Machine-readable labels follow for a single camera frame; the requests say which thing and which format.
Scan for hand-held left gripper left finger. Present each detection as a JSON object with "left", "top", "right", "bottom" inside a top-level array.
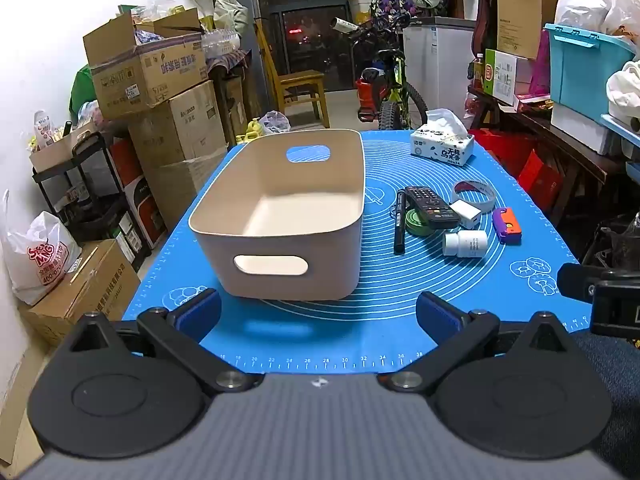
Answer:
[{"left": 67, "top": 288, "right": 262, "bottom": 394}]

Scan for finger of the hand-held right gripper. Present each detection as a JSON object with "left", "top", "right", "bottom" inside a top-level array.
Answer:
[{"left": 557, "top": 262, "right": 601, "bottom": 306}]

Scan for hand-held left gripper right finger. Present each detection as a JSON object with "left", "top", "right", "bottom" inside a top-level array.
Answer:
[{"left": 378, "top": 290, "right": 574, "bottom": 394}]

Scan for white pill bottle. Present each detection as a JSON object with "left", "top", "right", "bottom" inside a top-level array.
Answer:
[{"left": 442, "top": 230, "right": 489, "bottom": 259}]

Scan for purple orange toy knife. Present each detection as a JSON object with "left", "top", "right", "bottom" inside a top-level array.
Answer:
[{"left": 492, "top": 206, "right": 524, "bottom": 245}]

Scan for green tape roll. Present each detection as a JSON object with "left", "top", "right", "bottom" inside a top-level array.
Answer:
[{"left": 405, "top": 209, "right": 434, "bottom": 237}]

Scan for black marker pen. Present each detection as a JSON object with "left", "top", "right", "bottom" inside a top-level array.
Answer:
[{"left": 393, "top": 190, "right": 409, "bottom": 255}]

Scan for beige plastic storage bin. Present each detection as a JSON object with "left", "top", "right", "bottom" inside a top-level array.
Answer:
[{"left": 188, "top": 129, "right": 365, "bottom": 302}]

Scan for white charger adapter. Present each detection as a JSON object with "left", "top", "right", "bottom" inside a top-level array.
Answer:
[{"left": 448, "top": 200, "right": 484, "bottom": 230}]

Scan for black remote control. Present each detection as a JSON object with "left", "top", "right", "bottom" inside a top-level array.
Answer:
[{"left": 404, "top": 186, "right": 461, "bottom": 230}]

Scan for white tape ring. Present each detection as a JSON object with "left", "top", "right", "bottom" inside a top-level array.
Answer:
[{"left": 452, "top": 178, "right": 497, "bottom": 215}]

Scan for dark blue cloth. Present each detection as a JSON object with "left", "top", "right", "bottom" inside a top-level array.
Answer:
[{"left": 570, "top": 330, "right": 640, "bottom": 463}]

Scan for blue silicone mat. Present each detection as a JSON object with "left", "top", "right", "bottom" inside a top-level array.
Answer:
[{"left": 122, "top": 130, "right": 594, "bottom": 376}]

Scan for red gift box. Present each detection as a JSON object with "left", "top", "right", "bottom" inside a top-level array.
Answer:
[{"left": 517, "top": 150, "right": 564, "bottom": 211}]

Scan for cardboard box with stick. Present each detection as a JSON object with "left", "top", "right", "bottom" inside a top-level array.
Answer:
[{"left": 22, "top": 239, "right": 142, "bottom": 349}]

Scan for taped cardboard box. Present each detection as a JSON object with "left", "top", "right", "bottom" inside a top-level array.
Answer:
[{"left": 145, "top": 147, "right": 231, "bottom": 234}]

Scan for red black appliance box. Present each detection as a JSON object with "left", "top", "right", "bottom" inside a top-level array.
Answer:
[{"left": 110, "top": 137, "right": 167, "bottom": 242}]

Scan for black metal cart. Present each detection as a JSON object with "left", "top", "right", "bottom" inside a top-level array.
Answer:
[{"left": 31, "top": 132, "right": 147, "bottom": 262}]

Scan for dark wooden table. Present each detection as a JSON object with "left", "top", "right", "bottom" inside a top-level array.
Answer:
[{"left": 467, "top": 85, "right": 626, "bottom": 226}]

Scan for white plastic box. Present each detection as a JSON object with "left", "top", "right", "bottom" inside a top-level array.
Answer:
[{"left": 550, "top": 105, "right": 619, "bottom": 156}]

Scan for red paper bag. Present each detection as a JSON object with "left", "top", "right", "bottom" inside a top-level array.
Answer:
[{"left": 470, "top": 129, "right": 531, "bottom": 176}]

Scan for white tissue box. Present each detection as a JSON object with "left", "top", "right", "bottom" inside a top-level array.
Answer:
[{"left": 410, "top": 108, "right": 476, "bottom": 167}]

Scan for white red printed plastic bag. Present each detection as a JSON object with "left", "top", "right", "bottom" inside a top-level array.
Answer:
[{"left": 1, "top": 190, "right": 83, "bottom": 307}]

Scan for yellow oil bottles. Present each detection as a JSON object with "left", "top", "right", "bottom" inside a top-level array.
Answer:
[{"left": 235, "top": 117, "right": 265, "bottom": 145}]

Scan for large plain cardboard box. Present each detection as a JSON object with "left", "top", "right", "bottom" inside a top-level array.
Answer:
[{"left": 128, "top": 80, "right": 229, "bottom": 172}]

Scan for clear plastic bag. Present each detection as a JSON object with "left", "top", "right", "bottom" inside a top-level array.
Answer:
[{"left": 257, "top": 110, "right": 292, "bottom": 135}]

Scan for blue plastic storage crate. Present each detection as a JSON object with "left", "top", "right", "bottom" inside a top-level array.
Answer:
[{"left": 544, "top": 22, "right": 639, "bottom": 124}]

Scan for small open cardboard box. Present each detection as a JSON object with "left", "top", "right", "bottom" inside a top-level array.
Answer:
[{"left": 29, "top": 120, "right": 99, "bottom": 174}]

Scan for dark wooden cabinet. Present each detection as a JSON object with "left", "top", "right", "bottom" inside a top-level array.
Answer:
[{"left": 207, "top": 50, "right": 262, "bottom": 147}]

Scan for green white carton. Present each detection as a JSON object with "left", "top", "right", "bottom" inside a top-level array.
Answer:
[{"left": 482, "top": 49, "right": 519, "bottom": 106}]

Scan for green black bicycle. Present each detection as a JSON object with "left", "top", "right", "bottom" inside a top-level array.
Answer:
[{"left": 332, "top": 15, "right": 430, "bottom": 132}]

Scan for plastic drink bottle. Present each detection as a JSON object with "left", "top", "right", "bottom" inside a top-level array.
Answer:
[{"left": 470, "top": 52, "right": 487, "bottom": 91}]

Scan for open printed cardboard box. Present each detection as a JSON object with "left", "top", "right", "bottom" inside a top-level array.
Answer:
[{"left": 82, "top": 8, "right": 210, "bottom": 121}]

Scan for wooden chair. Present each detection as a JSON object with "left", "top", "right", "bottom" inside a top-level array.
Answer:
[{"left": 254, "top": 17, "right": 331, "bottom": 129}]

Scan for white cabinet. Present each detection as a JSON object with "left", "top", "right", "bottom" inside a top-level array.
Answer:
[{"left": 402, "top": 16, "right": 479, "bottom": 134}]

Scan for tall flat cardboard box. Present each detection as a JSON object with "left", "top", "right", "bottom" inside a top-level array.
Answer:
[{"left": 495, "top": 0, "right": 566, "bottom": 59}]

